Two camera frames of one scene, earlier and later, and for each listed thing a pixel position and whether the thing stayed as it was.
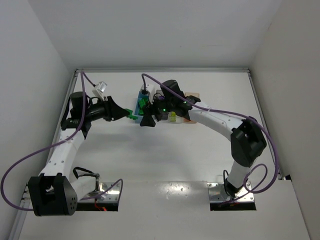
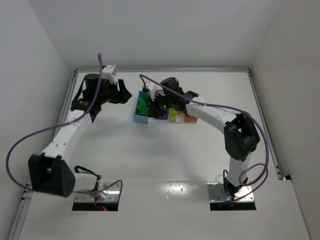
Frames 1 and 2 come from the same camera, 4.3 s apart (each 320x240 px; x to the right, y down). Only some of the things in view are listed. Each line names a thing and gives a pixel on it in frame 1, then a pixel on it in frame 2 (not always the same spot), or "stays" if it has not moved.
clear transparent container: [178, 119] stays
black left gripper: [109, 108] -> [117, 91]
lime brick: [172, 118] stays
